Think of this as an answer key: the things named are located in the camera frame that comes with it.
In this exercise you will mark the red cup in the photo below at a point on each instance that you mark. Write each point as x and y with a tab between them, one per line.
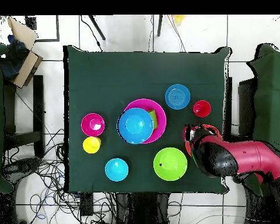
201	108

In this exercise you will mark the large magenta bowl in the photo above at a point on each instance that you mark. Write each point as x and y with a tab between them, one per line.
159	116

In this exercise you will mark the green cup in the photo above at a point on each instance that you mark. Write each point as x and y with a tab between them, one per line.
154	119

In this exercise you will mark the large blue bowl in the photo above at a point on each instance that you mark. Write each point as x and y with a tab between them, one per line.
135	126

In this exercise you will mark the small ribbed light blue bowl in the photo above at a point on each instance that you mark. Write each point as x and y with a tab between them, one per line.
116	169

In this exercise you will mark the small crimson bowl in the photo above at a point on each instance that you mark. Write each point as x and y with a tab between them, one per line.
92	124

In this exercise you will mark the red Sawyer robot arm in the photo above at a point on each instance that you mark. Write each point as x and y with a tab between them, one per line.
247	156

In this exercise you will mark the grey robot base foot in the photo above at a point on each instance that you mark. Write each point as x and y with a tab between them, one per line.
21	166

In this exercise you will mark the green bowl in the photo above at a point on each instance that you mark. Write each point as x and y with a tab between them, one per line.
170	164

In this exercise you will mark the blue straight-sided bowl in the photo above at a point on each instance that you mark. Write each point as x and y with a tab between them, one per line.
177	96

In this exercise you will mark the dark green tablecloth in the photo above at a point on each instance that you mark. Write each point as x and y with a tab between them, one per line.
149	67

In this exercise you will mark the yellow cup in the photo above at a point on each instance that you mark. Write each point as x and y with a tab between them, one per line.
91	145

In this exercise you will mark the black tripod leg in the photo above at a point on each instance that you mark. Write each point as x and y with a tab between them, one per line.
159	25
96	26

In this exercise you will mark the yellow object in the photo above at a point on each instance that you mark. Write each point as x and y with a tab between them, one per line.
178	18

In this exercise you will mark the black floor box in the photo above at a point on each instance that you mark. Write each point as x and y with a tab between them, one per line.
86	205

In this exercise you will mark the cardboard box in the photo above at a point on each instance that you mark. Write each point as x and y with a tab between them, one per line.
25	67

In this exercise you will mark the dark blue cloth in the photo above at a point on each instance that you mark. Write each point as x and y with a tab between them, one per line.
14	58

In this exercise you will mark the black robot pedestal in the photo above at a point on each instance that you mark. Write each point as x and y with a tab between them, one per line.
142	210

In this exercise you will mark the black stool frame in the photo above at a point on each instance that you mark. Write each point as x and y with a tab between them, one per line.
38	105

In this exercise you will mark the black square frame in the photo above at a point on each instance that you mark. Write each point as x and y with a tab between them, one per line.
57	28

